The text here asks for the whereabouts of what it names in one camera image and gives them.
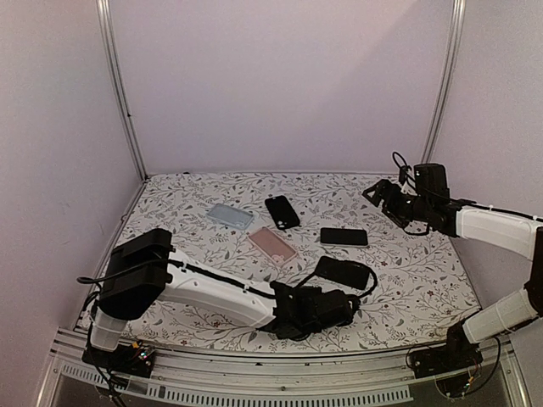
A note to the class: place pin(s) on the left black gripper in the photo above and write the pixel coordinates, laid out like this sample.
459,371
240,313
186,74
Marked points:
303,294

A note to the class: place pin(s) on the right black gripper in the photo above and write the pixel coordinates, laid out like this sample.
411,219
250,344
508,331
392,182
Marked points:
383,186

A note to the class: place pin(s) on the black phone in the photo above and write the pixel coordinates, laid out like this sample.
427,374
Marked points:
345,272

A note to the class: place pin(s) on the pink phone case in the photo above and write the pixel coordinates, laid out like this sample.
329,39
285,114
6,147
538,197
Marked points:
272,246

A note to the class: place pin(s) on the black phone case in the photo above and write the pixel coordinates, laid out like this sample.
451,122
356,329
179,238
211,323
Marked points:
282,212

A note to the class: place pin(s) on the light blue phone case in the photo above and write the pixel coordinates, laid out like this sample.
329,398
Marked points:
230,216

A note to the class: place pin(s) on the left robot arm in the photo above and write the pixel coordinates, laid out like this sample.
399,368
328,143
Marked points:
147,269

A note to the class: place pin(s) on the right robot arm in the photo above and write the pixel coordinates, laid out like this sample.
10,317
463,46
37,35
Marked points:
515,238

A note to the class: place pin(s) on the floral patterned table mat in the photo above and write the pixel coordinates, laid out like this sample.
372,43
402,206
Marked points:
419,290

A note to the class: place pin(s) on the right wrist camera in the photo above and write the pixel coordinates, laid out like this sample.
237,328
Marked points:
430,180

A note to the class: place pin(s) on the front aluminium rail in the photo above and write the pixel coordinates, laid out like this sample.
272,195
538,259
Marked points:
184,376

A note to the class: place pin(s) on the right aluminium frame post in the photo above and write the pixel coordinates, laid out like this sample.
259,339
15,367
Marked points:
452,48

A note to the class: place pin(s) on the aluminium frame post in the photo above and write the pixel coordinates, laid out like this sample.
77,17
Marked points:
452,48
108,37

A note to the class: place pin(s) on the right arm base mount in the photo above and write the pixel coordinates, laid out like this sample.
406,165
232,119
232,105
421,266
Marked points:
459,369

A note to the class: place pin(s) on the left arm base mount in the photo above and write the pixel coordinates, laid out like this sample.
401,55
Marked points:
136,359

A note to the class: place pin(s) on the left aluminium frame post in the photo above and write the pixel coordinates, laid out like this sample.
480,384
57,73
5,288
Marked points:
108,37

